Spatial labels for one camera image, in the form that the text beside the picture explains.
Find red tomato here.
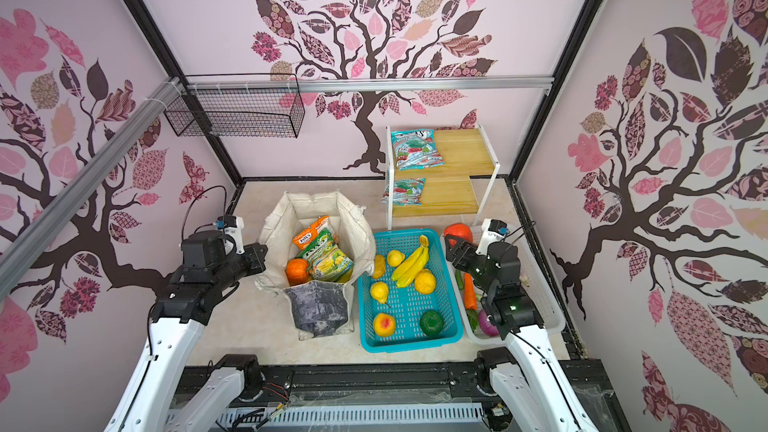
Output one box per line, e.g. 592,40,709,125
443,223,474,248

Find orange bell pepper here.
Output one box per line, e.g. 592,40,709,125
285,258,311,286

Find cream canvas grocery bag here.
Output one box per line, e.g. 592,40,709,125
256,191,376,340

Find yellow green candy bag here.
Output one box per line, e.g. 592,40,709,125
299,230,354,282

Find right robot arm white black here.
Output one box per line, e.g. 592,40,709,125
445,235,597,431

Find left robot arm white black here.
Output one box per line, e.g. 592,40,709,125
105,228,268,431

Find lower green white candy bag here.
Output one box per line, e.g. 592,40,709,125
381,178,426,206

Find green white candy bag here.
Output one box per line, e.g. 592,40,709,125
391,129,445,170
381,178,426,206

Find orange carrot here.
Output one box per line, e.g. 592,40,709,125
463,272,478,311

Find white plastic vegetable basket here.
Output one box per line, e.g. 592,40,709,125
446,227,565,346

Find white wooden two-tier shelf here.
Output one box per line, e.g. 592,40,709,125
386,125,500,229

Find purple red onion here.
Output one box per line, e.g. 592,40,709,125
478,310,499,337

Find teal plastic fruit basket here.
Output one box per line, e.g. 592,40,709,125
356,228,464,353

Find green bell pepper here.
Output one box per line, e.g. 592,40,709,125
419,310,445,338

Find brownish yellow mango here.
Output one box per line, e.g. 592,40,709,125
373,255,387,280

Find red yellow peach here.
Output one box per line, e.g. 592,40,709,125
373,313,397,338

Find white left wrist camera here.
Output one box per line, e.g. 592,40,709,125
216,215,244,255

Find white slotted cable duct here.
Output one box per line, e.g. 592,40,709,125
212,403,486,431

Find black wire wall basket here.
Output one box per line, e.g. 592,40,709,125
164,72,305,138

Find aluminium frame bar left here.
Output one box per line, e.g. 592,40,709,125
1,77,182,298

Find aluminium frame bar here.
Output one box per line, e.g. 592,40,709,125
186,75,554,93
1,77,182,298

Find aluminium frame bar rear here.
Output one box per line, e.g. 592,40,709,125
186,75,554,93

